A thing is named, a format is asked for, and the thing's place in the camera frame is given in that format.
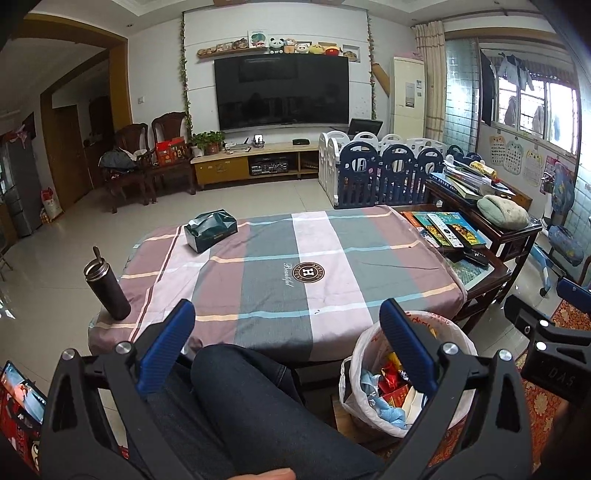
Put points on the green vine garland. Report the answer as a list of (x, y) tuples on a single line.
[(186, 69), (371, 69)]

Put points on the potted green plant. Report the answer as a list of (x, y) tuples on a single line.
[(210, 141)]

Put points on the window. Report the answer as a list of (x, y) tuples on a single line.
[(549, 110)]

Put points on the blue face mask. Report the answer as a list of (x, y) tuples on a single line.
[(388, 413), (369, 385)]

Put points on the white standing air conditioner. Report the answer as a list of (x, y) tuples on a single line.
[(408, 97)]

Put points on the white router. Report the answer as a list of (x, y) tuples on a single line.
[(238, 147)]

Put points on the red gift box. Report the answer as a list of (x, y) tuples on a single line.
[(171, 151)]

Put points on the dark hanging garment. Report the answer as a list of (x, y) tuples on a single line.
[(485, 87)]

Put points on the beige curtain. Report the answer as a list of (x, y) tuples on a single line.
[(429, 83)]

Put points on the black audio amplifier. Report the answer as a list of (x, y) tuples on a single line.
[(269, 166)]

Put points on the wall chart poster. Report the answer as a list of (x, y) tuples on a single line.
[(513, 157), (533, 168), (497, 150), (548, 175)]

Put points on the small white desk gadget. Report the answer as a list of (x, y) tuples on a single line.
[(259, 141)]

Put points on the black thermos bottle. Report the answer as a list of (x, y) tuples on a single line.
[(108, 290)]

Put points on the white remote control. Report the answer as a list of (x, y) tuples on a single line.
[(445, 230)]

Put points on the stack of books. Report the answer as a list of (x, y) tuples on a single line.
[(466, 180)]

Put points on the yellow plush toy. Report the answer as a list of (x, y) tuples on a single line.
[(317, 49)]

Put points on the colourful picture book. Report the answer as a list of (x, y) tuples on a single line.
[(466, 228)]

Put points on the light hanging garment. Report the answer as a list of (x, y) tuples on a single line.
[(515, 69)]

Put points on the person's trousered legs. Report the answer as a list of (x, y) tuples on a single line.
[(258, 406)]

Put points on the silver refrigerator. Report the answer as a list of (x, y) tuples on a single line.
[(18, 184)]

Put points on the green round cushion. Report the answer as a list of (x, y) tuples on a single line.
[(503, 212)]

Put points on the red printed bag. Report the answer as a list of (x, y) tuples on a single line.
[(18, 443)]

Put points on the smartphone with lit screen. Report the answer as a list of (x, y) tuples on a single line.
[(23, 392)]

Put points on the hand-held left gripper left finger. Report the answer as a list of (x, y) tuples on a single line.
[(167, 346)]

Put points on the red cardboard box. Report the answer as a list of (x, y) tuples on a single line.
[(392, 397)]

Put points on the red plush toy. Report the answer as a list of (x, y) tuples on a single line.
[(333, 50)]

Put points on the green tissue box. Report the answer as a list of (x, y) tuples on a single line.
[(210, 230)]

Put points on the black bag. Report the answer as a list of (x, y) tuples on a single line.
[(115, 160)]

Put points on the black television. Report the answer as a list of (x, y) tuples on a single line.
[(281, 92)]

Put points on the white wastebasket with bag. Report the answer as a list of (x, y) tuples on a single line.
[(355, 369)]

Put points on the black monitor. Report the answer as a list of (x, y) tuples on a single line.
[(364, 128)]

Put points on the white playpen fence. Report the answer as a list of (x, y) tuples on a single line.
[(330, 161)]

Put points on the slanted wooden wall trim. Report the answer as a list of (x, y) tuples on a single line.
[(381, 78)]

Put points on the person's left hand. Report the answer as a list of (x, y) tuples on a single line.
[(272, 475)]

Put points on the beige plush toy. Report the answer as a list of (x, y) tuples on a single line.
[(291, 47), (303, 48)]

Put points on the black remote control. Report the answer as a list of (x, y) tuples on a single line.
[(475, 257)]

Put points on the white framed picture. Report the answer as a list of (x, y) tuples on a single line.
[(351, 53)]

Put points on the dark wooden side table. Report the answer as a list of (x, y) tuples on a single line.
[(508, 240)]

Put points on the panda plush toy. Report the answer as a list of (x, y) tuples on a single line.
[(277, 45)]

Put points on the orange book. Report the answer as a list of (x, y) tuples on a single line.
[(411, 220)]

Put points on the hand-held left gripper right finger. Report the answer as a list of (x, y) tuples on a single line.
[(408, 346)]

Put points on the dark wooden armchair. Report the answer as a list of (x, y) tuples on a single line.
[(168, 124), (131, 138)]

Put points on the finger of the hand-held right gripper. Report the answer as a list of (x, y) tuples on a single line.
[(575, 290), (531, 323)]

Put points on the red and white bag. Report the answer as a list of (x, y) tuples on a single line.
[(51, 203)]

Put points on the green illustrated card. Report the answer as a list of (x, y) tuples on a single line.
[(258, 39)]

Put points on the wooden side table with books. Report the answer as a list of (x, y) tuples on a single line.
[(475, 277)]

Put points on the person's right forearm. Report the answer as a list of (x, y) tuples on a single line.
[(572, 443)]

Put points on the wooden door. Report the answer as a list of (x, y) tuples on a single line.
[(71, 152)]

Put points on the checked tablecloth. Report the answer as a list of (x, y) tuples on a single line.
[(286, 258)]

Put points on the blue patterned swivel chair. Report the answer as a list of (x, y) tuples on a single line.
[(565, 198)]

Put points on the wooden television cabinet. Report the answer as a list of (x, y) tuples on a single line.
[(221, 168)]

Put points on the red foil wrapper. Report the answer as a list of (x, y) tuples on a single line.
[(390, 374)]

